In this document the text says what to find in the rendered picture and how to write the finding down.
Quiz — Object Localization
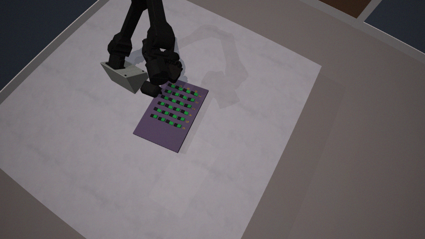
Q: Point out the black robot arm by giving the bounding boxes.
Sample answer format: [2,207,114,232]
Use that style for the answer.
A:
[106,0,183,86]

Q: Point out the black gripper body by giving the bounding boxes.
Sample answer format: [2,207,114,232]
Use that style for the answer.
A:
[140,52,180,98]

